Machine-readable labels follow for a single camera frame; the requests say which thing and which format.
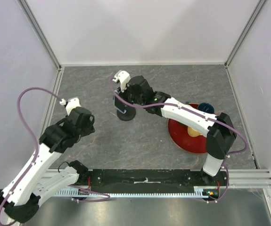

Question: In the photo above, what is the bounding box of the red round tray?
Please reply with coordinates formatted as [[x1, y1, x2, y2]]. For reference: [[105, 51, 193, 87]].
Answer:
[[167, 102, 217, 154]]

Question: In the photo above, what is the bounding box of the aluminium frame post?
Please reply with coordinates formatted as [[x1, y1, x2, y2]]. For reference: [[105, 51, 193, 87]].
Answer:
[[17, 0, 62, 70], [224, 0, 267, 69]]

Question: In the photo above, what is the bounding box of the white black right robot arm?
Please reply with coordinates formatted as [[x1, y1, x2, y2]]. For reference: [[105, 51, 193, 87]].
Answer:
[[113, 72, 237, 186]]

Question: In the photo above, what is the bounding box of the dark blue cup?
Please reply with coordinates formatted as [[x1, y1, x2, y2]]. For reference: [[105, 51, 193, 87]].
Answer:
[[197, 103, 214, 114]]

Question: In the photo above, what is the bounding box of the aluminium frame post right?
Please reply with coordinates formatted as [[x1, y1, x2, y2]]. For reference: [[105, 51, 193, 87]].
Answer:
[[224, 0, 267, 69]]

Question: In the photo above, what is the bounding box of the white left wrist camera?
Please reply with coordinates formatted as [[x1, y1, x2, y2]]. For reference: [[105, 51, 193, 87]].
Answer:
[[59, 97, 81, 115]]

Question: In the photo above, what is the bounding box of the slotted cable duct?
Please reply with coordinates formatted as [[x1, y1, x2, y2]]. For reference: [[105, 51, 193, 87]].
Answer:
[[53, 187, 220, 199]]

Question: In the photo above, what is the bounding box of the black phone stand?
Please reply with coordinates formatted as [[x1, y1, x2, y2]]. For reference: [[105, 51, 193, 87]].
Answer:
[[116, 107, 136, 121]]

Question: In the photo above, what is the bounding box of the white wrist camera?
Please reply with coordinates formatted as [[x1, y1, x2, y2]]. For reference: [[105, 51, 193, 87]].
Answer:
[[112, 70, 131, 92], [59, 97, 81, 115]]

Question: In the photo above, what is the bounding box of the aluminium frame post left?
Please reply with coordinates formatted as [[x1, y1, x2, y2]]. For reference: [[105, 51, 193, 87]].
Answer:
[[17, 0, 62, 70]]

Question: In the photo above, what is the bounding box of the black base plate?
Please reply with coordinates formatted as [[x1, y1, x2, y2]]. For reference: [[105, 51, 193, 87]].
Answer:
[[74, 169, 227, 193]]

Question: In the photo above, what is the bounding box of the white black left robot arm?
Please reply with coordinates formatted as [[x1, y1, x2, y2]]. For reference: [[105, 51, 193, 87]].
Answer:
[[0, 107, 95, 223]]

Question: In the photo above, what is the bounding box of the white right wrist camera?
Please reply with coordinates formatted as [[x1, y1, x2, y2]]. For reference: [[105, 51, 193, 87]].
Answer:
[[112, 70, 131, 92]]

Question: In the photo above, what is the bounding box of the phone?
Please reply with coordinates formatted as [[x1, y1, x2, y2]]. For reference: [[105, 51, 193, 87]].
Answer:
[[114, 96, 128, 114]]

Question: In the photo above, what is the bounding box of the yellow mug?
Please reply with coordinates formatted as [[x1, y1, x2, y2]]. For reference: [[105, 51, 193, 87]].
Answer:
[[188, 127, 202, 137]]

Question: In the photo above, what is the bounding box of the aluminium front rail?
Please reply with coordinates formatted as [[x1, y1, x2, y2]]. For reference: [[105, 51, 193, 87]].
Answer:
[[17, 168, 271, 189]]

